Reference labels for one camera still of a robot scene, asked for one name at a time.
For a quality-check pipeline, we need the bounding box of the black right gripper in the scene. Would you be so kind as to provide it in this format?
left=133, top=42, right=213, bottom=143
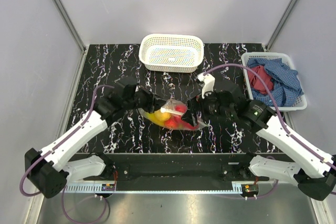
left=181, top=86, right=235, bottom=127

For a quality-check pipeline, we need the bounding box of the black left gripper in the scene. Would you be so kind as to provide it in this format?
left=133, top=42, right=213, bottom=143
left=124, top=86, right=172, bottom=114

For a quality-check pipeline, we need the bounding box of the polka dot zip top bag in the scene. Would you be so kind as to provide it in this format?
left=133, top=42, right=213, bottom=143
left=138, top=99, right=208, bottom=131

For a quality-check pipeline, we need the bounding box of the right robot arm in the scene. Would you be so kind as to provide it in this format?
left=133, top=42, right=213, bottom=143
left=182, top=88, right=335, bottom=201

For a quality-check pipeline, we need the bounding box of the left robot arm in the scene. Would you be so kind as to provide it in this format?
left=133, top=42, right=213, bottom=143
left=19, top=82, right=166, bottom=198

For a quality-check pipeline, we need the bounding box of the red fake apple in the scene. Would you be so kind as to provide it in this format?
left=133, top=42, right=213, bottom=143
left=174, top=104, right=187, bottom=116

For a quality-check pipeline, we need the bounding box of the yellow fake banana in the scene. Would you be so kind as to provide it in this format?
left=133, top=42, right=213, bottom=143
left=144, top=112, right=164, bottom=127

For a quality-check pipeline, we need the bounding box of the red fake tomato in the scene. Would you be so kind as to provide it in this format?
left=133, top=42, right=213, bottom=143
left=164, top=117, right=183, bottom=130

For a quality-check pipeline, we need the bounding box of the white perforated plastic basket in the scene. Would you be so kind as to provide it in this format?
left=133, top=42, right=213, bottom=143
left=139, top=34, right=204, bottom=73

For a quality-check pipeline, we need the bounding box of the dark red cloth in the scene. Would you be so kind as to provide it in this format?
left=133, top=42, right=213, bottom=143
left=248, top=65, right=274, bottom=95

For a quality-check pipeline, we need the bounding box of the blue checkered cloth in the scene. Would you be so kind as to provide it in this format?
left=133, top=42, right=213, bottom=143
left=247, top=58, right=303, bottom=107

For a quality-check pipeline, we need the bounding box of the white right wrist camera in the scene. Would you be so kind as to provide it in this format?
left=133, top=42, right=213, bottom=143
left=197, top=73, right=215, bottom=99

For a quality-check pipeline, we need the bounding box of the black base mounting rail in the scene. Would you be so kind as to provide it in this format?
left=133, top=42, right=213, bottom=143
left=65, top=152, right=289, bottom=192

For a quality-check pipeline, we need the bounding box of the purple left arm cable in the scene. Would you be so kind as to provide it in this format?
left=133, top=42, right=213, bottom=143
left=19, top=84, right=115, bottom=197

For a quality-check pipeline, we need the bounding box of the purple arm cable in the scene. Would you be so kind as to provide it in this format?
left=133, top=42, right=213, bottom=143
left=19, top=84, right=115, bottom=197
left=202, top=63, right=336, bottom=196

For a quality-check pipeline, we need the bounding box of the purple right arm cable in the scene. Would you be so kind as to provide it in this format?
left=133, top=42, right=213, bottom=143
left=202, top=63, right=336, bottom=196

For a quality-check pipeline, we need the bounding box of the right aluminium frame post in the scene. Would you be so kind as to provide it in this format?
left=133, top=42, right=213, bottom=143
left=265, top=0, right=299, bottom=51

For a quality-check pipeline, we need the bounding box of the aluminium frame post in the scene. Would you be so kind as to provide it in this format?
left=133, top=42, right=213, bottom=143
left=265, top=0, right=299, bottom=51
left=52, top=0, right=86, bottom=53

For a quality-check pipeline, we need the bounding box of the left aluminium frame post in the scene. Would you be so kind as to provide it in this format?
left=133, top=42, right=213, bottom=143
left=52, top=0, right=86, bottom=53

